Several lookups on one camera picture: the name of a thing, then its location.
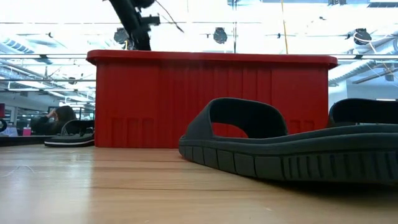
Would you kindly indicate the black rubber slide sandal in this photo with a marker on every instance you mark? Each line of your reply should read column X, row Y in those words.
column 280, row 155
column 363, row 112

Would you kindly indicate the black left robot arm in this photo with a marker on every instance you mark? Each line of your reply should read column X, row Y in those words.
column 124, row 12

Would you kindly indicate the red plastic bin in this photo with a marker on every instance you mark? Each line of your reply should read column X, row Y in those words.
column 155, row 102

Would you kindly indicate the black round ceiling lamp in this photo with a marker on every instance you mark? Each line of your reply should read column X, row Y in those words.
column 119, row 35
column 220, row 35
column 362, row 36

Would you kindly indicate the person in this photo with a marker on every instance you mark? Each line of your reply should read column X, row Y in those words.
column 59, row 121

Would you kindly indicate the black flip-flop sandal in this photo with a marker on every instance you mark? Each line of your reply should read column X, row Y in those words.
column 68, row 140

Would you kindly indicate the pink drinking cup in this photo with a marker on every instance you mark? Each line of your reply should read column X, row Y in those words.
column 26, row 131

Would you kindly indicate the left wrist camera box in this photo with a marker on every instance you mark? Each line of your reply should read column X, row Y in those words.
column 152, row 20

